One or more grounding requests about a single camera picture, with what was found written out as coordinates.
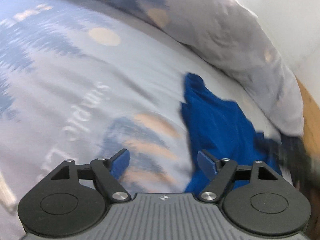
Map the blue polo shirt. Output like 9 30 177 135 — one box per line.
181 73 281 195

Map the patterned grey bed sheet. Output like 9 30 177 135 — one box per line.
1 0 279 239

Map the patterned grey duvet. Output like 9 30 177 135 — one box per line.
100 0 304 136

